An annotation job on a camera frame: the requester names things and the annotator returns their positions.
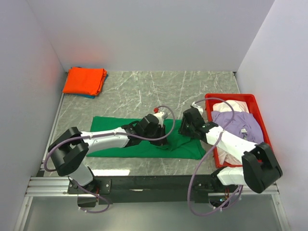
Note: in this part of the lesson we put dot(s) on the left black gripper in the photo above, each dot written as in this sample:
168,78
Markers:
161,130

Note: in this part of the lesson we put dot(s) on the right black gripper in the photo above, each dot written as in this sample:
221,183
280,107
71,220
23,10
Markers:
182,129

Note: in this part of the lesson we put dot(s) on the green t shirt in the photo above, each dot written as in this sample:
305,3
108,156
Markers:
178,146

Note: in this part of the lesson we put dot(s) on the orange t shirt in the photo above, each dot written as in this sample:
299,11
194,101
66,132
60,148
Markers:
83,81

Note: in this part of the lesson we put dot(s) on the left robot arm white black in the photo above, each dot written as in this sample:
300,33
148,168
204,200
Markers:
69,150

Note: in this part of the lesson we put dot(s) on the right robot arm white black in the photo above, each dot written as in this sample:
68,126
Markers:
259,166

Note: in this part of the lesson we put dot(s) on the lavender t shirt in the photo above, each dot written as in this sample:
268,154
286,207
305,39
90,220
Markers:
243,125

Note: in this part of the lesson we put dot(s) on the red plastic bin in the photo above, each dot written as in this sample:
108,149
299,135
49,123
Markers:
240,103

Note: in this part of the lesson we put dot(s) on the folded blue t shirt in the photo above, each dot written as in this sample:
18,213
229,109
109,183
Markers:
90,96

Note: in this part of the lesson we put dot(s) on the black base beam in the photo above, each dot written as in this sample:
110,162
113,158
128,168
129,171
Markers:
146,189

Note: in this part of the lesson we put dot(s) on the aluminium frame rail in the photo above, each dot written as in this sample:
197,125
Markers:
58,187

